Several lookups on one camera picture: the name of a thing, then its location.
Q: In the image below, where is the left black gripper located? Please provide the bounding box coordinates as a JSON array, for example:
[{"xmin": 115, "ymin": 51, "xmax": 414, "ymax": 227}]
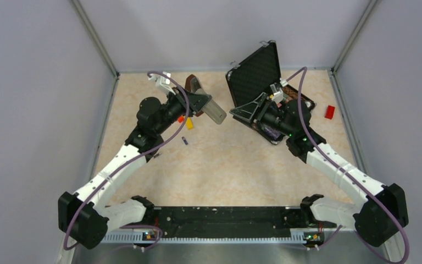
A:
[{"xmin": 155, "ymin": 85, "xmax": 212, "ymax": 134}]

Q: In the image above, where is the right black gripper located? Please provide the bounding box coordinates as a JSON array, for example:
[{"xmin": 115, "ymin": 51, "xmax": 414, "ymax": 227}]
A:
[{"xmin": 230, "ymin": 92, "xmax": 295, "ymax": 137}]

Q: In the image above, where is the beige remote control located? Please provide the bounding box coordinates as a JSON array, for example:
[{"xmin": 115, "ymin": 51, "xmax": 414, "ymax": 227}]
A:
[{"xmin": 202, "ymin": 99, "xmax": 227, "ymax": 125}]

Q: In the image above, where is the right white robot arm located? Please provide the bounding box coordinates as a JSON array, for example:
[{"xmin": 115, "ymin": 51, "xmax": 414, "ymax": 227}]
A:
[{"xmin": 230, "ymin": 93, "xmax": 409, "ymax": 247}]

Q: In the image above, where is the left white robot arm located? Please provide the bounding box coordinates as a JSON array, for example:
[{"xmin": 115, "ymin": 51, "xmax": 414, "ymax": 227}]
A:
[{"xmin": 58, "ymin": 89, "xmax": 212, "ymax": 250}]

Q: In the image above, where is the black poker chip case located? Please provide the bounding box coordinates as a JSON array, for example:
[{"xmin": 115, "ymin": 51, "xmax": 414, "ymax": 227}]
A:
[{"xmin": 226, "ymin": 40, "xmax": 326, "ymax": 147}]

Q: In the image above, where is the brown metronome with clear cover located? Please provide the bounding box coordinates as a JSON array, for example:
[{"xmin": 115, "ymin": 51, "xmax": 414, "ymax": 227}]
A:
[{"xmin": 185, "ymin": 74, "xmax": 208, "ymax": 117}]

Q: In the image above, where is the yellow toy block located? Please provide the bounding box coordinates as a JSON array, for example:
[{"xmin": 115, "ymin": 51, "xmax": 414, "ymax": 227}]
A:
[{"xmin": 185, "ymin": 118, "xmax": 194, "ymax": 130}]

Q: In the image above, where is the purple blue battery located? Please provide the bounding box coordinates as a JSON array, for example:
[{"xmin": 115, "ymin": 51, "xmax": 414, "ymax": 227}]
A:
[{"xmin": 181, "ymin": 137, "xmax": 188, "ymax": 145}]

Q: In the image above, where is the red toy block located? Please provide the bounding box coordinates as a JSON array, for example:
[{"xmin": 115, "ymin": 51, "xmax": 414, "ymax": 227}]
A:
[{"xmin": 324, "ymin": 105, "xmax": 336, "ymax": 120}]

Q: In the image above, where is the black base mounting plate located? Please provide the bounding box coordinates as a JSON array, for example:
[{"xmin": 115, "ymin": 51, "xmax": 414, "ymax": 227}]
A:
[{"xmin": 140, "ymin": 206, "xmax": 337, "ymax": 239}]

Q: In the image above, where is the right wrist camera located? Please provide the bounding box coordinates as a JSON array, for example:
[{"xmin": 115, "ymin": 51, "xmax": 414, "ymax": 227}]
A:
[{"xmin": 269, "ymin": 82, "xmax": 284, "ymax": 104}]

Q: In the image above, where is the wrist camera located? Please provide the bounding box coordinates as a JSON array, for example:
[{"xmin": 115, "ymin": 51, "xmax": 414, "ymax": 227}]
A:
[
  {"xmin": 155, "ymin": 71, "xmax": 174, "ymax": 95},
  {"xmin": 269, "ymin": 82, "xmax": 284, "ymax": 104}
]

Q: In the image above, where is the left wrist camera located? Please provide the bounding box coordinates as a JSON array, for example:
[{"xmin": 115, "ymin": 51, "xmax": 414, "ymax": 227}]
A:
[{"xmin": 155, "ymin": 71, "xmax": 174, "ymax": 95}]

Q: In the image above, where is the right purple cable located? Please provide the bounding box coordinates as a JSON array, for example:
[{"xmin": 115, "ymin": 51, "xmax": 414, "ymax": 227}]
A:
[{"xmin": 280, "ymin": 67, "xmax": 410, "ymax": 264}]

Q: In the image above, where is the aluminium frame rail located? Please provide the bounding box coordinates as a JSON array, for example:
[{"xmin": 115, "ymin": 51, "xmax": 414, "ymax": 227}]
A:
[{"xmin": 65, "ymin": 207, "xmax": 397, "ymax": 245}]

